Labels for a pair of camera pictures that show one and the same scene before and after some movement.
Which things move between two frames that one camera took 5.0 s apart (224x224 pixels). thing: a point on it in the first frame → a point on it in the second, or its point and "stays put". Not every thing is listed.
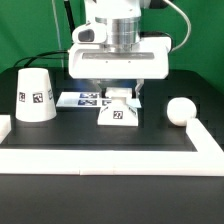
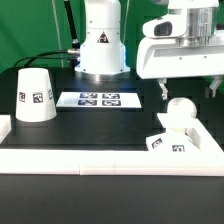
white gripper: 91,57 → 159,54
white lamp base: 123,109 → 175,139
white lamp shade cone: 35,100 stays put
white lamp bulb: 179,110 stays put
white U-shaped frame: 207,160 stays put
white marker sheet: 83,99 stays put
